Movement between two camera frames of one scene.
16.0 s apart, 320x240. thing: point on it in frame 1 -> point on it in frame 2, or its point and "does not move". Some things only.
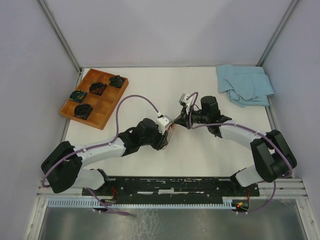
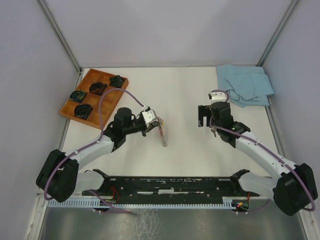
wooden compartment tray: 93,101 does not move
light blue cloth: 245,86 does not move
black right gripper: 184,118 -> 203,111
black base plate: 175,188 does not move
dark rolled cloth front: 82,111 does not move
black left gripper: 162,139 -> 151,126
